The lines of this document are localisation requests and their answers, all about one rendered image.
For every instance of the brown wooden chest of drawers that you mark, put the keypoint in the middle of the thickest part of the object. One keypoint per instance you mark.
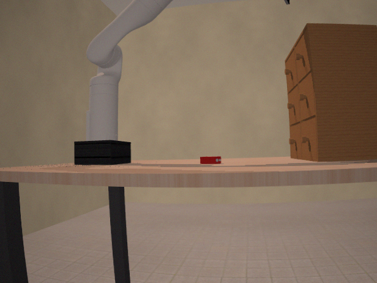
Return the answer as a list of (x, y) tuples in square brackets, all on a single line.
[(344, 70)]

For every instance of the red 9v battery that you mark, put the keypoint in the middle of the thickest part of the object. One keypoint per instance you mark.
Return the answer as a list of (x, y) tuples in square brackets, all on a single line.
[(210, 160)]

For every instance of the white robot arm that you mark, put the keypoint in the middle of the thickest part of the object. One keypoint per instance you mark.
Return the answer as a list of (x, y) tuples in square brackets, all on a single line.
[(104, 51)]

